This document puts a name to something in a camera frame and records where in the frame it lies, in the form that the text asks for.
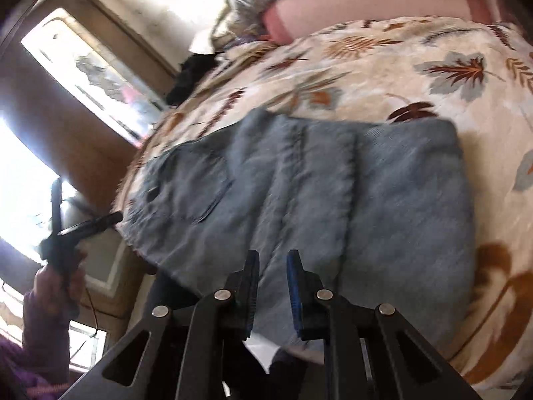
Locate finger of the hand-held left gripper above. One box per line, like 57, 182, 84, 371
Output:
51, 178, 64, 239
57, 212, 124, 237

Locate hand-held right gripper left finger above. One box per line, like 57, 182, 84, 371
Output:
58, 249, 261, 400

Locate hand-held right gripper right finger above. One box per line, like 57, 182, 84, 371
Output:
286, 249, 484, 400

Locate blue denim pants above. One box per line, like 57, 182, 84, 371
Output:
119, 106, 475, 361

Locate person's left forearm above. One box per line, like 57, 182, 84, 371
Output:
0, 289, 75, 400

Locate person's left hand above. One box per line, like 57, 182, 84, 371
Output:
34, 251, 88, 314

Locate wooden door with stained glass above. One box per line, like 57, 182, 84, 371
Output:
0, 0, 180, 313

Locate black cloth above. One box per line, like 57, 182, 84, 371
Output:
166, 53, 219, 109

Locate white cloth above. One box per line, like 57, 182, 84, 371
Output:
189, 4, 238, 55

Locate leaf print blanket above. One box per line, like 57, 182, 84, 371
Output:
112, 16, 533, 392

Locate pink bolster cushion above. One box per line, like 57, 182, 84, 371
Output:
262, 0, 509, 44

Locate thin black cable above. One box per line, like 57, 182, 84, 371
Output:
84, 287, 110, 337

